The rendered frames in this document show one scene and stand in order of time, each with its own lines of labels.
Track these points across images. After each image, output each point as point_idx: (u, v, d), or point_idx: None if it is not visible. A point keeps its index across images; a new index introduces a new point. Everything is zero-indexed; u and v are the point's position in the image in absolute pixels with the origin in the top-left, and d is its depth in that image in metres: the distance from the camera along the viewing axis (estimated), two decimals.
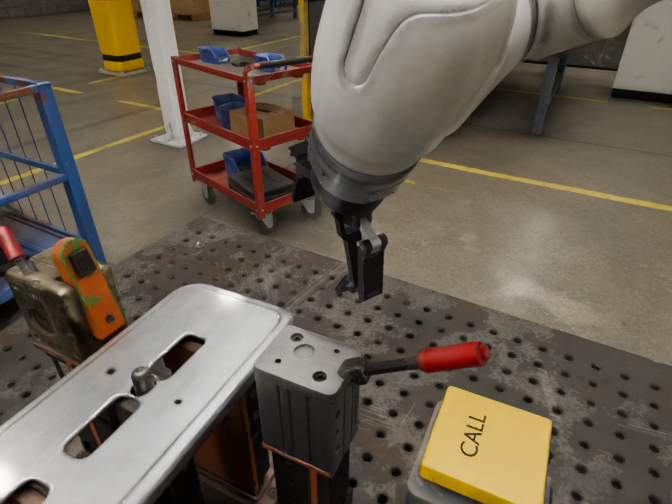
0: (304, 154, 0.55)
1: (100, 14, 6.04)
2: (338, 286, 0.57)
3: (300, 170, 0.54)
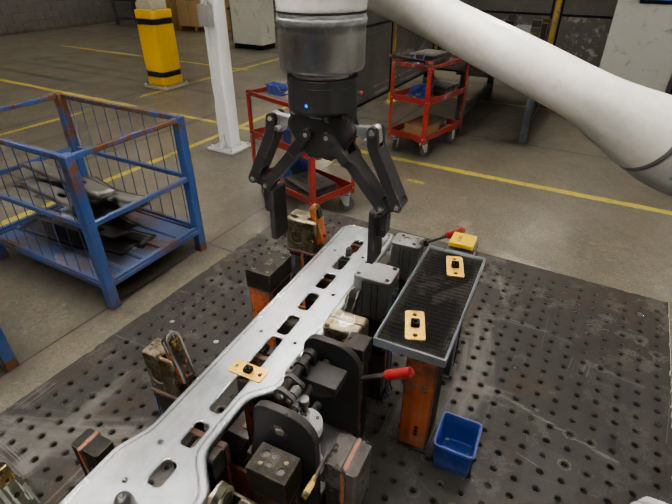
0: (390, 200, 0.53)
1: (147, 37, 6.98)
2: (285, 213, 0.63)
3: (379, 191, 0.55)
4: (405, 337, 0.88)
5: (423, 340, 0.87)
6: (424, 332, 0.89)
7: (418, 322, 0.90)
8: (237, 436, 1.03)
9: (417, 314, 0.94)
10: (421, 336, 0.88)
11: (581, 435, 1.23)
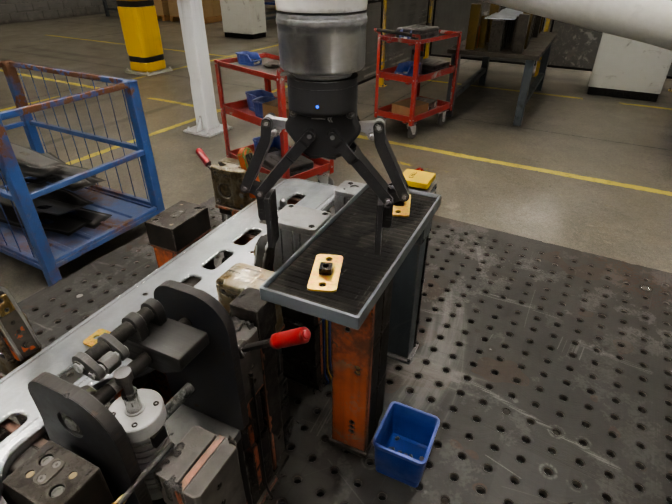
0: (395, 190, 0.55)
1: (128, 20, 6.70)
2: (276, 220, 0.61)
3: (380, 183, 0.56)
4: (307, 287, 0.60)
5: (332, 290, 0.59)
6: (336, 281, 0.61)
7: (330, 267, 0.62)
8: None
9: (332, 258, 0.66)
10: (330, 286, 0.60)
11: (571, 432, 0.95)
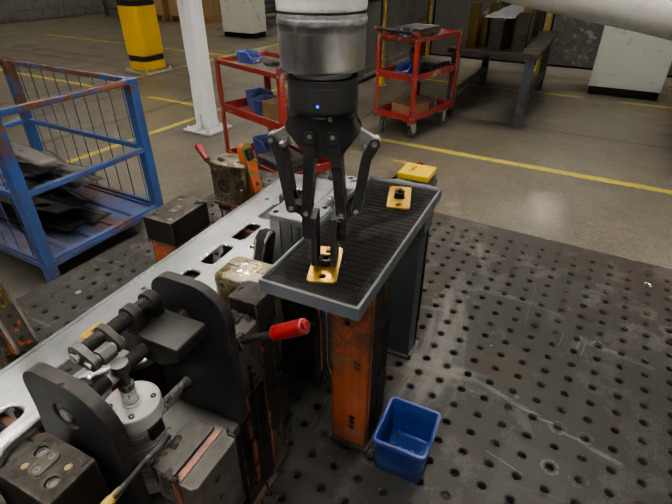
0: (348, 206, 0.57)
1: (128, 19, 6.69)
2: (318, 238, 0.62)
3: None
4: (306, 279, 0.59)
5: (332, 282, 0.59)
6: (336, 272, 0.60)
7: (329, 259, 0.61)
8: None
9: None
10: (330, 277, 0.59)
11: (573, 428, 0.95)
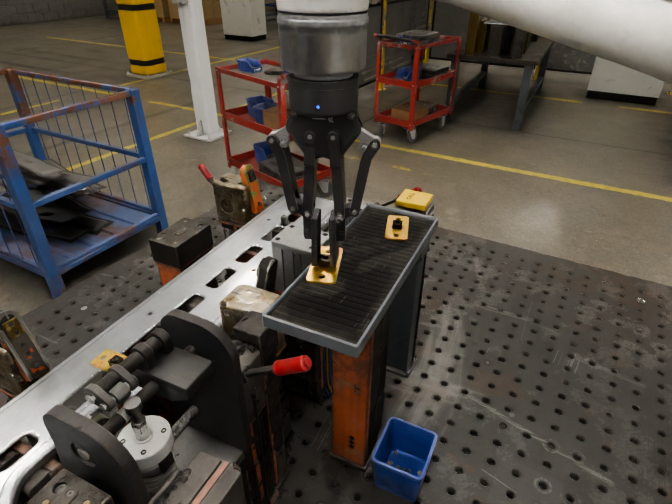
0: (346, 206, 0.57)
1: (129, 23, 6.72)
2: (319, 238, 0.62)
3: None
4: (306, 279, 0.59)
5: (332, 282, 0.59)
6: (336, 273, 0.60)
7: (329, 259, 0.61)
8: None
9: None
10: (329, 278, 0.59)
11: (566, 446, 0.98)
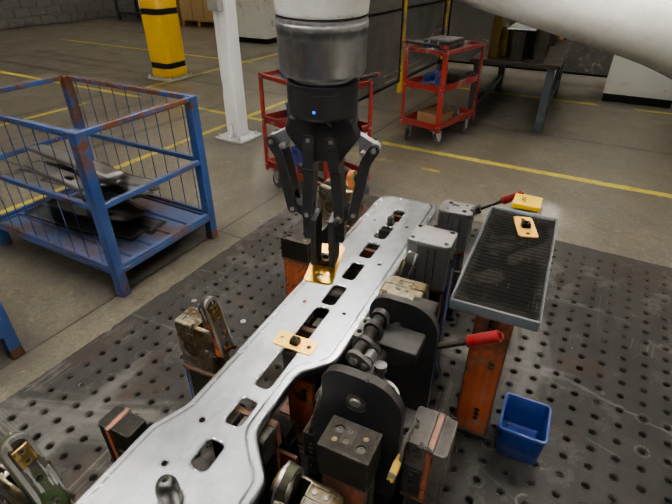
0: (346, 208, 0.57)
1: (152, 27, 6.86)
2: (320, 237, 0.62)
3: None
4: (304, 278, 0.60)
5: (328, 283, 0.59)
6: (334, 273, 0.60)
7: (329, 259, 0.61)
8: (282, 417, 0.91)
9: None
10: (327, 278, 0.60)
11: (656, 419, 1.11)
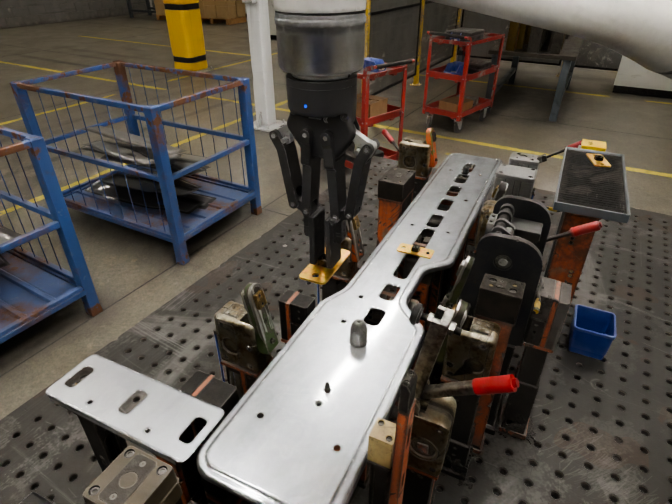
0: (344, 209, 0.56)
1: (175, 22, 7.07)
2: (323, 237, 0.62)
3: (341, 198, 0.57)
4: (299, 275, 0.60)
5: (321, 283, 0.59)
6: (330, 274, 0.60)
7: None
8: None
9: None
10: (321, 278, 0.59)
11: None
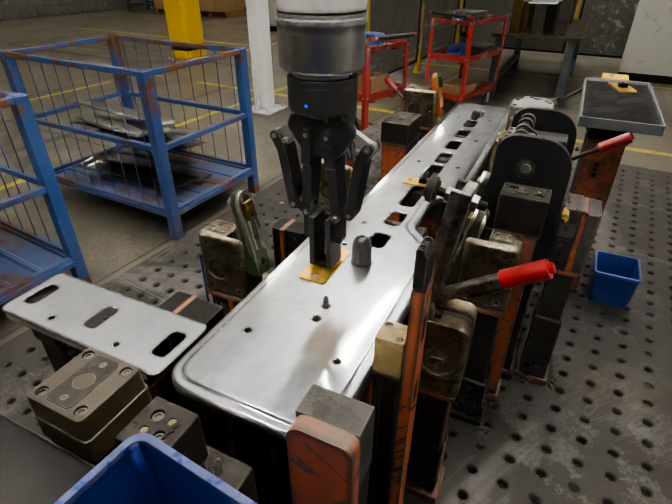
0: (344, 209, 0.56)
1: (173, 9, 6.97)
2: (323, 237, 0.62)
3: (341, 198, 0.57)
4: (299, 275, 0.60)
5: (321, 283, 0.59)
6: (330, 274, 0.60)
7: None
8: None
9: None
10: (321, 278, 0.59)
11: None
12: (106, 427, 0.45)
